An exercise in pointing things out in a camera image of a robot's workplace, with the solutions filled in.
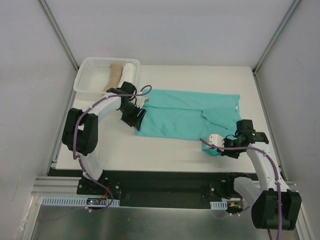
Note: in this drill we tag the right aluminium frame post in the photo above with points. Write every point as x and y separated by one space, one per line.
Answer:
294 5

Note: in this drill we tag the white rolled t-shirt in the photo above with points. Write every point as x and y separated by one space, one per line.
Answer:
128 74

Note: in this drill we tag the left white cable duct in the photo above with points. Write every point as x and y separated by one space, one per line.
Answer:
67 201

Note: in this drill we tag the left aluminium frame post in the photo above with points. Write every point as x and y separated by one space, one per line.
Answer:
58 33

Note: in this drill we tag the aluminium frame post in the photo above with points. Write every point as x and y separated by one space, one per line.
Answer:
294 5
58 33

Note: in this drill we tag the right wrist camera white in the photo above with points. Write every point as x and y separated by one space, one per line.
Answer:
216 140

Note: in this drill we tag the white plastic basket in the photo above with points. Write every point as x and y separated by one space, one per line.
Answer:
93 76

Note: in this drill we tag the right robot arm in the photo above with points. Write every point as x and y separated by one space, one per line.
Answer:
273 205

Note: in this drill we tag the right white cable duct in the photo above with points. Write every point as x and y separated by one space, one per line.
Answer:
219 205

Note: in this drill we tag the beige rolled t-shirt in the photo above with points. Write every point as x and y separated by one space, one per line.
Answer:
116 70

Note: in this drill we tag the white cable duct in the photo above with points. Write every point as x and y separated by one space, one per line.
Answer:
219 205
67 201

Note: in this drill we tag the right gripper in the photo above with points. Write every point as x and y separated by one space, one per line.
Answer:
227 146

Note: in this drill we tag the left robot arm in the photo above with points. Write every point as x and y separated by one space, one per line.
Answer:
81 129

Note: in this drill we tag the teal t-shirt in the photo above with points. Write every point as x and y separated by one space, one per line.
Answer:
191 116

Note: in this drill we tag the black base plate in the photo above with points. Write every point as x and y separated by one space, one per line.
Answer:
152 189

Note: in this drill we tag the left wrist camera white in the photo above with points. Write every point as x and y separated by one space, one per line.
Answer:
141 101

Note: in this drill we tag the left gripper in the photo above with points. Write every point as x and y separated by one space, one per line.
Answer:
132 113

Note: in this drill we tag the aluminium rail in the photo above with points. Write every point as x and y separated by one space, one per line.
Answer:
55 185

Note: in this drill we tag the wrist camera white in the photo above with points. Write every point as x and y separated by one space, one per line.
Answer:
141 101
216 140

